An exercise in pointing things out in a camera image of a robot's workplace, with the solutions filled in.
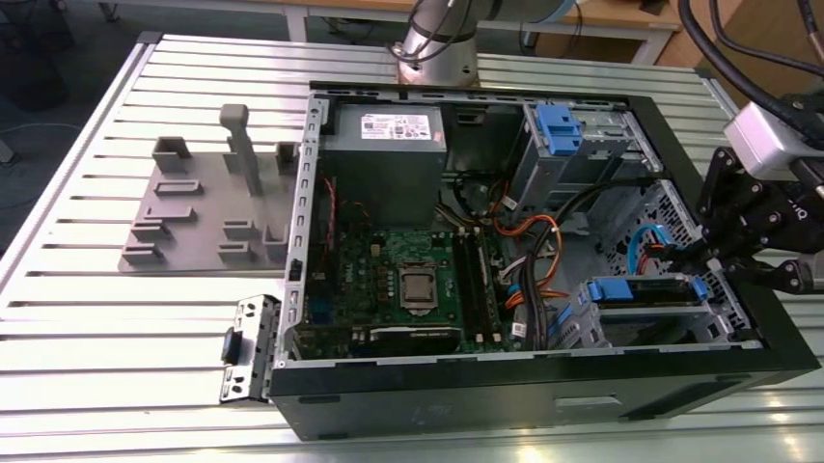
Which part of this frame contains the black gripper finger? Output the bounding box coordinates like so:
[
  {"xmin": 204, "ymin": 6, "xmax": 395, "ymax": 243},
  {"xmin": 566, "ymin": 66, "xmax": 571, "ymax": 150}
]
[
  {"xmin": 674, "ymin": 147, "xmax": 758, "ymax": 271},
  {"xmin": 706, "ymin": 253, "xmax": 807, "ymax": 294}
]

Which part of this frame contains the metal optical drive cage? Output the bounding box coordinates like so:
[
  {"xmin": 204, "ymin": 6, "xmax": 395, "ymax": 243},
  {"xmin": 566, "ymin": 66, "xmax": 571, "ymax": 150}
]
[{"xmin": 514, "ymin": 100, "xmax": 664, "ymax": 208}]

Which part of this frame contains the blue drive cage latch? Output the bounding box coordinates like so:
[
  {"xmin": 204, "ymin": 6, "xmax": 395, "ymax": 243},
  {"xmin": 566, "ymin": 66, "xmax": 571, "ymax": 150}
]
[{"xmin": 531, "ymin": 105, "xmax": 582, "ymax": 156}]

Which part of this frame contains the wooden cabinet panel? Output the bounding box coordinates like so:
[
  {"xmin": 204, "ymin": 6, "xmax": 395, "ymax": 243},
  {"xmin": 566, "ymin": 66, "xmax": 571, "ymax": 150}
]
[{"xmin": 656, "ymin": 0, "xmax": 824, "ymax": 131}]

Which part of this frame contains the wooden desk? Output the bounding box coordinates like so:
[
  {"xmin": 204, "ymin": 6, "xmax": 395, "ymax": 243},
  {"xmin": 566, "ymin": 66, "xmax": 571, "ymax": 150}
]
[{"xmin": 533, "ymin": 0, "xmax": 684, "ymax": 64}]

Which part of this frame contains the black RAM slot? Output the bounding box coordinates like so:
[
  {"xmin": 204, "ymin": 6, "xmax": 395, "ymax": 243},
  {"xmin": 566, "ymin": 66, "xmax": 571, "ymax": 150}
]
[
  {"xmin": 470, "ymin": 226, "xmax": 506, "ymax": 342},
  {"xmin": 453, "ymin": 226, "xmax": 483, "ymax": 342}
]

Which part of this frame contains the silver CPU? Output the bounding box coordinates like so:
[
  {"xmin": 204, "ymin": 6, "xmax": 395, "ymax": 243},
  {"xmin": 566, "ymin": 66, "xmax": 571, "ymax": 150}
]
[{"xmin": 402, "ymin": 274, "xmax": 439, "ymax": 308}]

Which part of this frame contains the grey power supply unit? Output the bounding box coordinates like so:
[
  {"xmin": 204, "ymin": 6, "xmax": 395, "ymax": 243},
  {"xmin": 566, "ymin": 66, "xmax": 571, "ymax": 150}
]
[{"xmin": 318, "ymin": 103, "xmax": 449, "ymax": 231}]

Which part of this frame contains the green motherboard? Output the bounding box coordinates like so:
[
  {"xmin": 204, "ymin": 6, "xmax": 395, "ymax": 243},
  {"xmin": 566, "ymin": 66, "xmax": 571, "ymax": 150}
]
[{"xmin": 304, "ymin": 229, "xmax": 517, "ymax": 361}]

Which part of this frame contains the CPU socket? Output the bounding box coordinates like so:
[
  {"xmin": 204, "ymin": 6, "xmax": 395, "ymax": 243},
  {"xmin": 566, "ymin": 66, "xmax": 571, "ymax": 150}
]
[{"xmin": 392, "ymin": 261, "xmax": 447, "ymax": 318}]

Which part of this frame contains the black PC case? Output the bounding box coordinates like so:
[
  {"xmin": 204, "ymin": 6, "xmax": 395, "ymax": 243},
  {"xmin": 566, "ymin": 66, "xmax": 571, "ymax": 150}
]
[{"xmin": 267, "ymin": 79, "xmax": 823, "ymax": 443}]

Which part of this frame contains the black graphics card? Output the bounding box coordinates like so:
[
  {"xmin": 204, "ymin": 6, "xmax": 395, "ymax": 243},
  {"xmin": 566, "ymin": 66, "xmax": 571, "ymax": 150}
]
[{"xmin": 359, "ymin": 325, "xmax": 465, "ymax": 356}]

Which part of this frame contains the grey parts rack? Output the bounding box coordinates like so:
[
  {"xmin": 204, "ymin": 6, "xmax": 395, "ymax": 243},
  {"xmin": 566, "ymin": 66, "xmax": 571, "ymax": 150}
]
[{"xmin": 115, "ymin": 103, "xmax": 304, "ymax": 276}]

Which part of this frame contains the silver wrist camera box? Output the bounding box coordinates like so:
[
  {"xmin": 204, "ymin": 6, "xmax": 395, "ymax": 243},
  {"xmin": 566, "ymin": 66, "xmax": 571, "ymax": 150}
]
[{"xmin": 721, "ymin": 103, "xmax": 823, "ymax": 180}]

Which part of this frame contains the blue data wire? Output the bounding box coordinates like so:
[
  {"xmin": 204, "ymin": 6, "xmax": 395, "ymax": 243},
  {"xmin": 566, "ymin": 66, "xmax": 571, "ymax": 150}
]
[{"xmin": 626, "ymin": 224, "xmax": 694, "ymax": 271}]

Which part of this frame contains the orange power wire bundle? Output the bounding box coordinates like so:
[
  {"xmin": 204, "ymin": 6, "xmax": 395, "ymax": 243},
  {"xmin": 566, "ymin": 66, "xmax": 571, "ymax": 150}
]
[{"xmin": 491, "ymin": 211, "xmax": 571, "ymax": 310}]

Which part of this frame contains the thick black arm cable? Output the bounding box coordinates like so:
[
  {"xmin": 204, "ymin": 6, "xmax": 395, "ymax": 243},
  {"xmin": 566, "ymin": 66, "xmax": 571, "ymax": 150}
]
[
  {"xmin": 706, "ymin": 0, "xmax": 824, "ymax": 78},
  {"xmin": 674, "ymin": 0, "xmax": 813, "ymax": 142}
]

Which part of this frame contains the black cable bundle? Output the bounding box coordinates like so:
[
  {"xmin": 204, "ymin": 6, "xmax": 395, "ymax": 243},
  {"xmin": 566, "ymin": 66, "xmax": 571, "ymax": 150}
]
[{"xmin": 518, "ymin": 176, "xmax": 652, "ymax": 351}]

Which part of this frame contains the white desk frame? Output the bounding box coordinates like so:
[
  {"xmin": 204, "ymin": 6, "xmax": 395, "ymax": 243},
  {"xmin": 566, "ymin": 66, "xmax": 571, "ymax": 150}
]
[{"xmin": 95, "ymin": 0, "xmax": 413, "ymax": 42}]

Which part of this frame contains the metal expansion slot bracket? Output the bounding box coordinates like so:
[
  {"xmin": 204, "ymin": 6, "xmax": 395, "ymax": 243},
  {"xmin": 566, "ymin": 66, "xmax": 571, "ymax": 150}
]
[{"xmin": 218, "ymin": 293, "xmax": 284, "ymax": 404}]

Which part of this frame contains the black bracket latch handle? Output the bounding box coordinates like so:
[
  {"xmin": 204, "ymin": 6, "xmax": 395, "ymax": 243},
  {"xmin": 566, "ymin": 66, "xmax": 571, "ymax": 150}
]
[{"xmin": 220, "ymin": 327, "xmax": 246, "ymax": 363}]

